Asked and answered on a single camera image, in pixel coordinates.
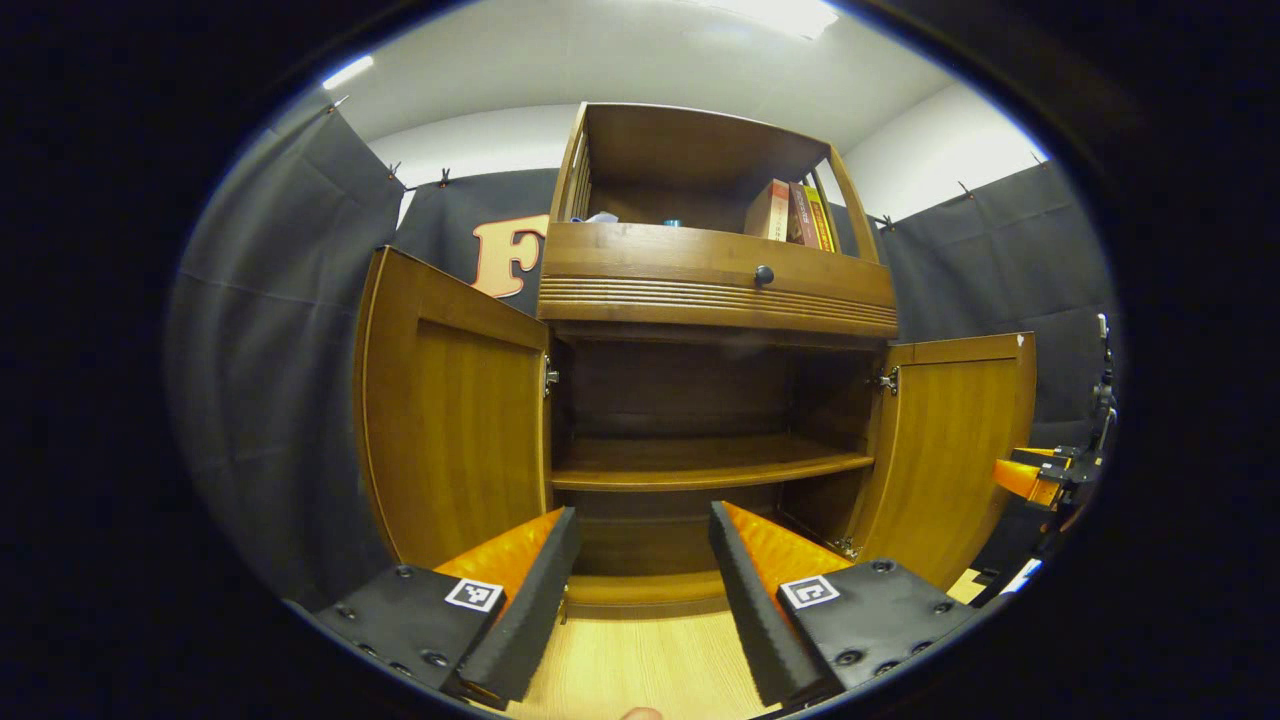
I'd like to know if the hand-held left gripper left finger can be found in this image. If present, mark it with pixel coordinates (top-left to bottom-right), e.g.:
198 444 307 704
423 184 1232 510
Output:
312 506 583 711

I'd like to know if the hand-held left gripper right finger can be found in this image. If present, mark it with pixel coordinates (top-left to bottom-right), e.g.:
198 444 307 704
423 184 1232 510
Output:
708 500 979 709

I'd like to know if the wooden cabinet door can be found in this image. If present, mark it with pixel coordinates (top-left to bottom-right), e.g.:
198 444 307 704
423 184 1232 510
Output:
848 332 1038 591
352 246 553 571

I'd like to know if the wooden double-door shoe cabinet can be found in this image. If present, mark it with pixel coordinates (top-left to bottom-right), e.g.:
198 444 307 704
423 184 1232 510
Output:
352 102 1038 621

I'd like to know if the wooden cabinet drawer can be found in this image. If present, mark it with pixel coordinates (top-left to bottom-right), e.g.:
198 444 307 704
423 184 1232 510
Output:
540 222 898 309

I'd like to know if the wooden inner shelf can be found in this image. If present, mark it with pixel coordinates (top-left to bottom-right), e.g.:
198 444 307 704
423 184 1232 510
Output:
552 435 874 492

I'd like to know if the yellow book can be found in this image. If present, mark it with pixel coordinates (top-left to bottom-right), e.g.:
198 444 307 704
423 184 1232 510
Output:
803 185 837 252

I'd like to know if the black backdrop cloth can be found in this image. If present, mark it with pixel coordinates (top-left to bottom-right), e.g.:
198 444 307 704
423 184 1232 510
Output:
165 100 1119 611

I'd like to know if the dark red book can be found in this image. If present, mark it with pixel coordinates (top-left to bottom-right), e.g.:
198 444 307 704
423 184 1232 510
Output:
787 182 821 248

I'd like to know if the cream and orange book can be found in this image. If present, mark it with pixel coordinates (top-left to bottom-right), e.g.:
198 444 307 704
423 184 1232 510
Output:
743 179 791 241

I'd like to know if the large ceiling light panel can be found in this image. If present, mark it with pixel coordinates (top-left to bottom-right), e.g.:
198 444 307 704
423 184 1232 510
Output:
690 0 841 39

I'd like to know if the small ceiling light panel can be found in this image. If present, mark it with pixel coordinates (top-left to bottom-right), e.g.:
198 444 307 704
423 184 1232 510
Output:
322 55 376 91

